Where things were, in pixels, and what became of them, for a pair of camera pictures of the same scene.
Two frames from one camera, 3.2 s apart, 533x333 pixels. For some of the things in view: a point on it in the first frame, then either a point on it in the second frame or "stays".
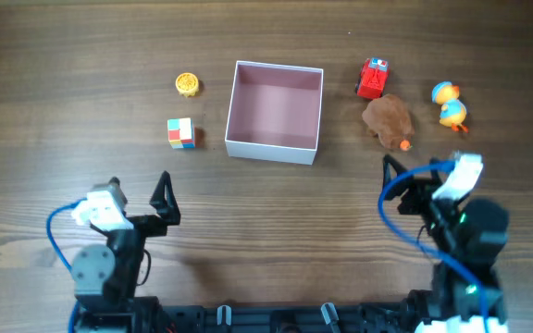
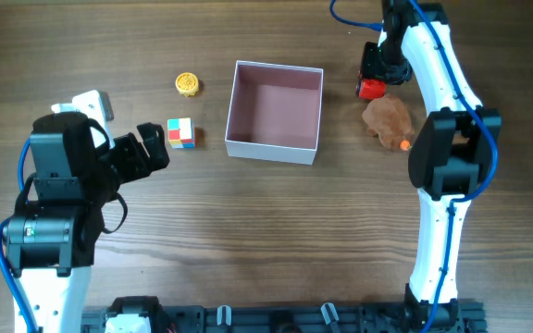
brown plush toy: x=387 y=117 stays
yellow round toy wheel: x=187 y=84 stays
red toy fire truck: x=372 y=79 stays
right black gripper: x=420 y=191 -> x=368 y=71
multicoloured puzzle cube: x=181 y=132 stays
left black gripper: x=167 y=209 -> x=139 y=164
